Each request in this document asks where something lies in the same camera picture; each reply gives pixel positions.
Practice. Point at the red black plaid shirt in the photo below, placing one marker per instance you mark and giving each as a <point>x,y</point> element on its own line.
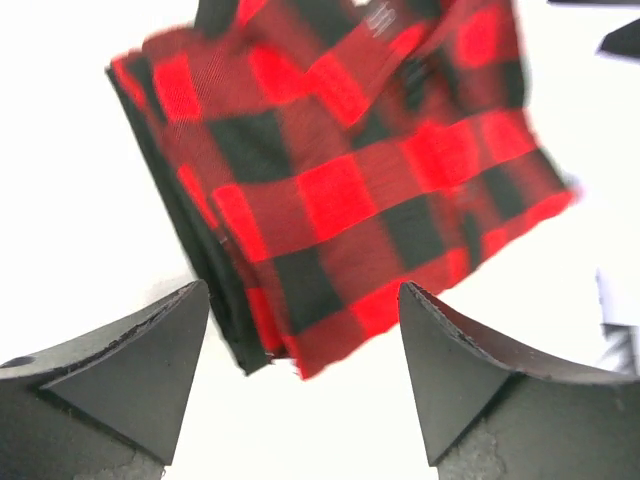
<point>337,150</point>

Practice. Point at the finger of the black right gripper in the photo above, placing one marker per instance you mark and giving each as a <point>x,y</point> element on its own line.
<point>623,42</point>

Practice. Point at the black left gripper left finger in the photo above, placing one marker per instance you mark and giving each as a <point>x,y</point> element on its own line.
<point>108,404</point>

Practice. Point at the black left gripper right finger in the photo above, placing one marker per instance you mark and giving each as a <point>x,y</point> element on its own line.
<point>491,407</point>

